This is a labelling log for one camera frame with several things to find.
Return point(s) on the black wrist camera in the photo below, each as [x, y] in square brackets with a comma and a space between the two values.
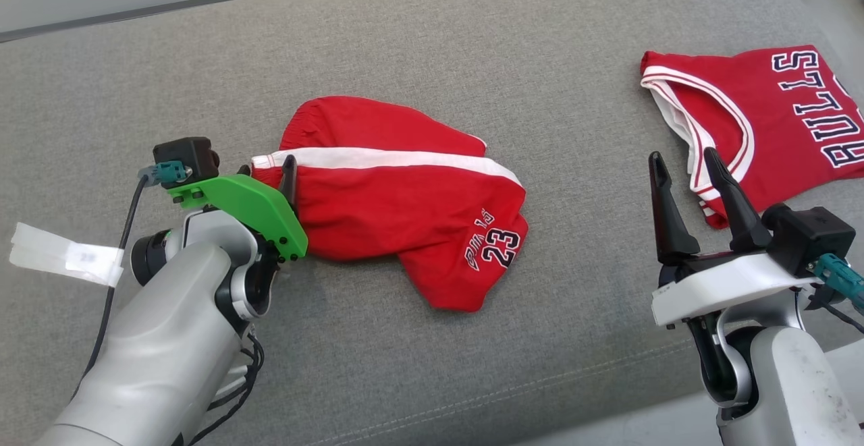
[817, 237]
[185, 154]

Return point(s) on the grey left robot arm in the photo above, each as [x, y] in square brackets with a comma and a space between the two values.
[162, 338]

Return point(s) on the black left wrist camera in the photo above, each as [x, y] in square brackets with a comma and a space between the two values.
[185, 154]

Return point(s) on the red shorts with white stripes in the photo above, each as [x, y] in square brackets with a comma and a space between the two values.
[405, 210]

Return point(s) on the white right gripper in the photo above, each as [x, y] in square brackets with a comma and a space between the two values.
[736, 284]

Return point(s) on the white tape label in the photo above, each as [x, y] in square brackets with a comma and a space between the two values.
[67, 254]

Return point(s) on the grey fabric sofa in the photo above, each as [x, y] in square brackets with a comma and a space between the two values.
[472, 61]

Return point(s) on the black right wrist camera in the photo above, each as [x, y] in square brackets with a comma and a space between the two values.
[817, 237]

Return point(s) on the red Bulls jersey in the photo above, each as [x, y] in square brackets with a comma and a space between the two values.
[763, 108]

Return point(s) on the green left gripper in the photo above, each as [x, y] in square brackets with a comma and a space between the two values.
[250, 203]

